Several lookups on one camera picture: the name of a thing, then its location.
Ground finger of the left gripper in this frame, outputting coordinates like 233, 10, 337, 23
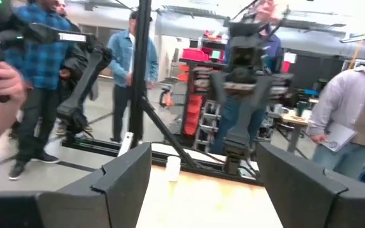
255, 75, 274, 106
210, 71, 227, 106

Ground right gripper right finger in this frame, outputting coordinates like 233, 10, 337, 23
255, 141, 365, 228

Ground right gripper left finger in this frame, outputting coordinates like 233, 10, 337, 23
0, 142, 153, 228

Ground white pill bottle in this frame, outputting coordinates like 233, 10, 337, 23
165, 155, 182, 183

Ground rack with red bins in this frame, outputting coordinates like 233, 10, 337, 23
177, 29, 231, 153

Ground dark green mug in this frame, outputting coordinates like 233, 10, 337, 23
296, 100, 309, 118

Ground small wooden table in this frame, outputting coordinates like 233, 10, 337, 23
279, 108, 314, 153

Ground white notebook with round seal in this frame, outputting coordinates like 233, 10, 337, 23
319, 121, 358, 153

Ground person's hand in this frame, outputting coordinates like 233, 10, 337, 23
0, 61, 27, 105

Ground white bracket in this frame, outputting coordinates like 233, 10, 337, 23
117, 130, 135, 158

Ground black aluminium table frame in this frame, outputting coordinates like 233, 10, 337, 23
61, 0, 263, 187

